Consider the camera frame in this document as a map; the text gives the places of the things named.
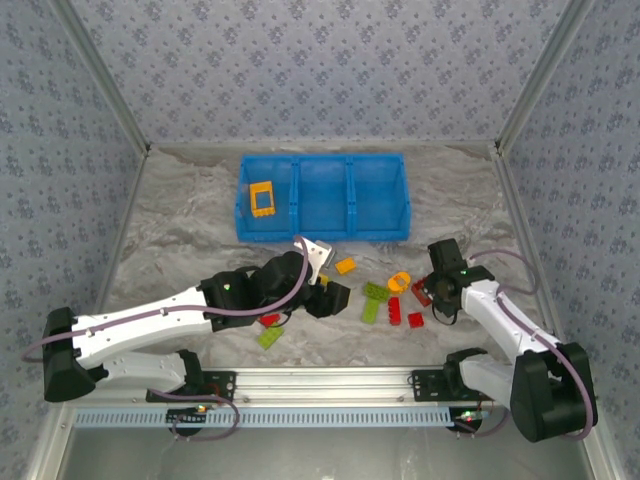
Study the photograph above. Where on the yellow lego window frame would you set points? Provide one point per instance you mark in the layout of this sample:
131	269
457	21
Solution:
262	186

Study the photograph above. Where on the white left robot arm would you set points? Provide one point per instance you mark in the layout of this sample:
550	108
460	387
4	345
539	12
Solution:
135	317

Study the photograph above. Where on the red tall square lego brick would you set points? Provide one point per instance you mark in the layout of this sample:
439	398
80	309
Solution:
416	320

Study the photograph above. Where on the green lego brick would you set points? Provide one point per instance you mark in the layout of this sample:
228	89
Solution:
376	291
270	336

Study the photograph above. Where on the yellow square lego brick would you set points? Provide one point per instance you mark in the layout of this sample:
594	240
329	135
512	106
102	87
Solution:
345	266

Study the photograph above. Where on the yellow round lego piece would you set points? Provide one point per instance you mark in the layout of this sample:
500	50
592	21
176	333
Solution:
392	285

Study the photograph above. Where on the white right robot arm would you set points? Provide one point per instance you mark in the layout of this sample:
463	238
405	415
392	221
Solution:
492	312

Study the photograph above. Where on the red long lego brick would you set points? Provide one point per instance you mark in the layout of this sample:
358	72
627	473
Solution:
395	311

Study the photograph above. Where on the aluminium frame post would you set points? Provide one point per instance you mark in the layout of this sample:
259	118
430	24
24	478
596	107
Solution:
100	75
545	75

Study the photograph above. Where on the red lego window frame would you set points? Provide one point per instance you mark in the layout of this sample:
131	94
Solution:
419	290

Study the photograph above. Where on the aluminium mounting rail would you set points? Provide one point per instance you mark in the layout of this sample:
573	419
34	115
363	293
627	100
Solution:
320	385

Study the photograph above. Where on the green long lego plate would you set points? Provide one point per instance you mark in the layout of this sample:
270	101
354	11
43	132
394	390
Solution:
370	312

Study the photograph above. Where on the blue three-compartment plastic bin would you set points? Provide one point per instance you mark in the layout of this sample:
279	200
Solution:
325	195

